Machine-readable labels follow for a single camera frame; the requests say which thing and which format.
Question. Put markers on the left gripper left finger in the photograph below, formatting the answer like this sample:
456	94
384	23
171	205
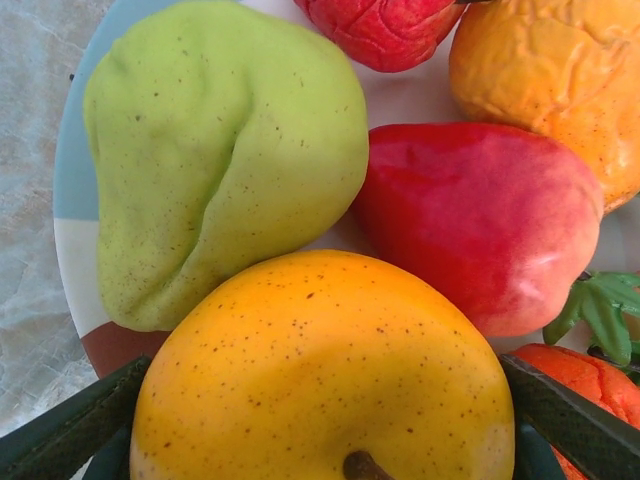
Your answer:
60	440

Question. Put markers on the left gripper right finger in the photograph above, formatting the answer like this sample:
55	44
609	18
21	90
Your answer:
575	425

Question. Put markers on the strawberry with green leaves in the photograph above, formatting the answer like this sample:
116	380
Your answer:
575	375

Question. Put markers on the smooth yellow speckled apple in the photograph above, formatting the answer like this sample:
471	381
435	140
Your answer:
320	360

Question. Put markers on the green wrinkled pear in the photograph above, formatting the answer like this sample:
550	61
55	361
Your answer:
200	150

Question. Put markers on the wrinkled orange fruit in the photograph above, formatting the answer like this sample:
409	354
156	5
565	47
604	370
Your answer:
550	75

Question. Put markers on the wrinkled red fruit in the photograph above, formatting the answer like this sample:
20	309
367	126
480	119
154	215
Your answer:
380	30

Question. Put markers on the round plate blue brown rim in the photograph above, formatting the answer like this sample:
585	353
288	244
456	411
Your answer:
70	190

